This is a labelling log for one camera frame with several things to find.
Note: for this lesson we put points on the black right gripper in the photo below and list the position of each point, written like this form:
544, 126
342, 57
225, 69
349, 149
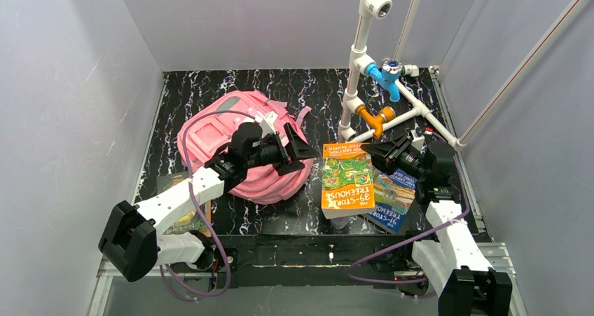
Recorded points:
396, 154

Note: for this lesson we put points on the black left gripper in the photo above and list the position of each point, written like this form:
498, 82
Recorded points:
284, 150

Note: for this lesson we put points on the blue 91-storey treehouse book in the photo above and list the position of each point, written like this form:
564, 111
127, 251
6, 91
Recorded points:
394, 194

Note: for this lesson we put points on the orange 39-storey treehouse book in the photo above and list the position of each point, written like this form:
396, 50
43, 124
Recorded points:
347, 180

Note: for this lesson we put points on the pink student backpack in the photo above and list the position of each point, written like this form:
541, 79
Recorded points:
212, 127

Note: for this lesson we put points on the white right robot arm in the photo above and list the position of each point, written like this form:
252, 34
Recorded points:
465, 282

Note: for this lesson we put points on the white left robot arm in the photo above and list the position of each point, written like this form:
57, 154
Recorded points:
134, 238

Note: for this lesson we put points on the orange pipe fitting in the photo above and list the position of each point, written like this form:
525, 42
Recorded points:
376, 122

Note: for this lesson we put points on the blue pipe valve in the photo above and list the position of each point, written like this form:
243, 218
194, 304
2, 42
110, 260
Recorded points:
386, 75

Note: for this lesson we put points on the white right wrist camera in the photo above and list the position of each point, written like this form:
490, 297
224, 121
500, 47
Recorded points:
419, 137

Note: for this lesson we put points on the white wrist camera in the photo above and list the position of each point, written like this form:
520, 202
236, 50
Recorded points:
419, 137
267, 122

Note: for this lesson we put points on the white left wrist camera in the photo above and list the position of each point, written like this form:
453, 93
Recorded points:
267, 122

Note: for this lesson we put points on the white PVC pipe frame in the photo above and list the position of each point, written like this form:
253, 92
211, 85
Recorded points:
357, 123

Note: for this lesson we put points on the aluminium frame rail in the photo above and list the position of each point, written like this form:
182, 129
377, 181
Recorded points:
495, 252

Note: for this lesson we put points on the white wall conduit pipe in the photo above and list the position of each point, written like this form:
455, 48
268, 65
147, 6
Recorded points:
565, 19

